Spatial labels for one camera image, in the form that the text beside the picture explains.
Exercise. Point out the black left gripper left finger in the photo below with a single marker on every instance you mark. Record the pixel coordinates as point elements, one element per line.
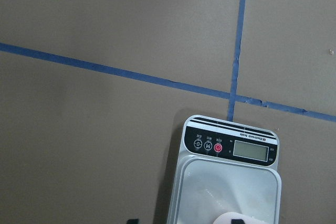
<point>132,221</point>

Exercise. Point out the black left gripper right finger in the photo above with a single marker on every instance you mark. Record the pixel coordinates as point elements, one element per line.
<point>237,221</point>

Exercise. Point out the silver digital kitchen scale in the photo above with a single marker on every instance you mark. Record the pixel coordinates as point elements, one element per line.
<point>225,167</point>

